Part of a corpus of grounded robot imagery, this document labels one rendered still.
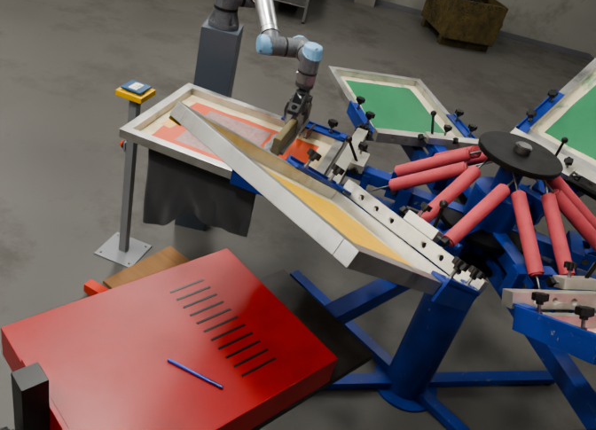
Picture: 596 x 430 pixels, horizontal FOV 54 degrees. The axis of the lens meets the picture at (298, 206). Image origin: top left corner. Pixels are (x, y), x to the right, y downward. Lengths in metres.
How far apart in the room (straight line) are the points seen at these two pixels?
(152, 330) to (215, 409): 0.25
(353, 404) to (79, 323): 1.69
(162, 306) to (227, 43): 1.75
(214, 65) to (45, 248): 1.30
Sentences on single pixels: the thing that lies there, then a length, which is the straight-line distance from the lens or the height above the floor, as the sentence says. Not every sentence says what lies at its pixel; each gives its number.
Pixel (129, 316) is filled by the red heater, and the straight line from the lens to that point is 1.46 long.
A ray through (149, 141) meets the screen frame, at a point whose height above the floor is 0.98.
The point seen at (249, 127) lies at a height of 0.96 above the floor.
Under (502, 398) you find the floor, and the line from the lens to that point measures 3.25.
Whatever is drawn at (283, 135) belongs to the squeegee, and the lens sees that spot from 2.25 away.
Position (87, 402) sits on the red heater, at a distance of 1.31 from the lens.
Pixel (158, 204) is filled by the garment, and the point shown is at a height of 0.65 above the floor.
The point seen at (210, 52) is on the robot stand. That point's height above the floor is 1.08.
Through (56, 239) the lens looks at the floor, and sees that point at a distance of 3.41.
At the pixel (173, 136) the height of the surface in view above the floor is 0.96.
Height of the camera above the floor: 2.16
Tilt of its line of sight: 33 degrees down
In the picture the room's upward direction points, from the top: 15 degrees clockwise
